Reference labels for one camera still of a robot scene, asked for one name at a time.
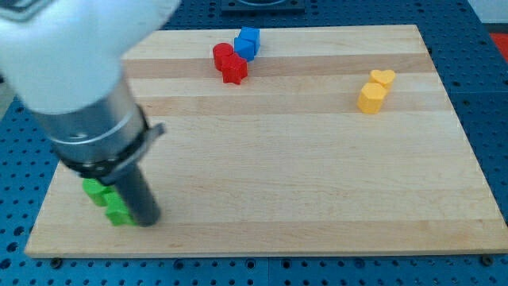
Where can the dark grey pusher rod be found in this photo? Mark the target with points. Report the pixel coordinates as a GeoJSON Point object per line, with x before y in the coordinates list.
{"type": "Point", "coordinates": [137, 196]}

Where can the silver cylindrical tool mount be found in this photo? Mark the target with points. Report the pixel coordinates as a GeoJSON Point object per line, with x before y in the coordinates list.
{"type": "Point", "coordinates": [103, 140]}

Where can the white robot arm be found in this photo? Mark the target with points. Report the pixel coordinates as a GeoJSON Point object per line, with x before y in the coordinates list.
{"type": "Point", "coordinates": [63, 59]}

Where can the blue block behind cube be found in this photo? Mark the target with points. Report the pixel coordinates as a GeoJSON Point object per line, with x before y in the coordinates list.
{"type": "Point", "coordinates": [252, 35]}

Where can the yellow hexagon block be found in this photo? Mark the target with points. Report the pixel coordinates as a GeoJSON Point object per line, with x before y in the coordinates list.
{"type": "Point", "coordinates": [371, 98]}

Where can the green block lower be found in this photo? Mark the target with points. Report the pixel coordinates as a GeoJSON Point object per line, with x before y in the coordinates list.
{"type": "Point", "coordinates": [116, 210]}

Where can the green block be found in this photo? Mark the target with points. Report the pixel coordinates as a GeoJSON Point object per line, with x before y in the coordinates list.
{"type": "Point", "coordinates": [96, 191]}
{"type": "Point", "coordinates": [116, 210]}

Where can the green block upper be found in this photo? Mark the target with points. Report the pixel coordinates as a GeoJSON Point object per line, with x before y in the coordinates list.
{"type": "Point", "coordinates": [96, 191]}

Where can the red cylinder block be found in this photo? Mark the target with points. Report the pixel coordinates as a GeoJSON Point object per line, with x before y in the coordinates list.
{"type": "Point", "coordinates": [220, 51]}

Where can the red star block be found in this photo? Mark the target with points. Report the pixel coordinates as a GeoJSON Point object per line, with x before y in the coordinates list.
{"type": "Point", "coordinates": [234, 68]}

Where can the wooden board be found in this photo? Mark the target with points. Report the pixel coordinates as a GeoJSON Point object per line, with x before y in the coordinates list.
{"type": "Point", "coordinates": [286, 164]}

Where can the yellow heart block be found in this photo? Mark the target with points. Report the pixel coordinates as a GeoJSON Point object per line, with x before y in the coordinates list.
{"type": "Point", "coordinates": [385, 78]}

